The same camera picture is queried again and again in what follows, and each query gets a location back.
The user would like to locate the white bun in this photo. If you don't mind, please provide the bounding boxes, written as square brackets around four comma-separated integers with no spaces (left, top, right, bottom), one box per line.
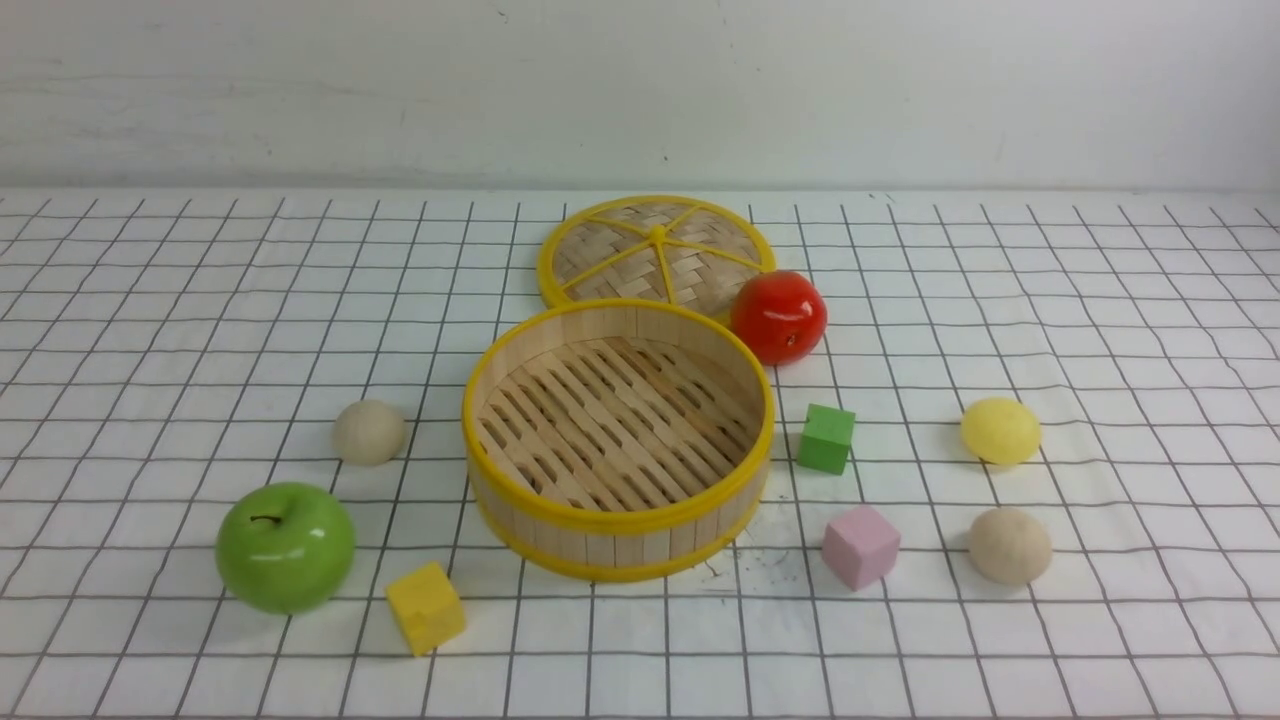
[330,398,408,466]

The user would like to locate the yellow bun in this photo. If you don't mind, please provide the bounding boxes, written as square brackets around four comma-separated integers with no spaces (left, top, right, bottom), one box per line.
[960,397,1042,466]

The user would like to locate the beige bun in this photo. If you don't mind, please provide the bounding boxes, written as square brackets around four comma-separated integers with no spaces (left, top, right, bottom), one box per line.
[968,507,1053,585]

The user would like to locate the bamboo steamer tray yellow rim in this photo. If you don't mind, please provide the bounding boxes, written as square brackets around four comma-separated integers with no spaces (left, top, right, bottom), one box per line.
[461,299,774,582]

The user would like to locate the woven bamboo steamer lid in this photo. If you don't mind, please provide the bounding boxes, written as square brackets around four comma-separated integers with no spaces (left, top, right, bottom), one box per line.
[535,195,777,322]

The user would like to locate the red tomato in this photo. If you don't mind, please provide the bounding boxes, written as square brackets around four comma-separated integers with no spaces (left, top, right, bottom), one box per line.
[730,270,828,366]

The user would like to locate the green foam cube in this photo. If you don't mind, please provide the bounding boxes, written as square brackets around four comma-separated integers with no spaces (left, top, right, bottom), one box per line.
[795,404,856,475]

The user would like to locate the pink foam cube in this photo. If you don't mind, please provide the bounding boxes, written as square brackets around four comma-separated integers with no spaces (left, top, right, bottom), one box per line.
[820,505,901,591]

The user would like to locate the yellow foam cube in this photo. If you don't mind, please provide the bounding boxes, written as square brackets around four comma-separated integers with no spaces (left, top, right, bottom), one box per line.
[385,562,466,657]

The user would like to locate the green apple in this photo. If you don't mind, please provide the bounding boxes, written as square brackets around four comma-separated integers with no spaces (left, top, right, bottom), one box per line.
[215,482,356,615]

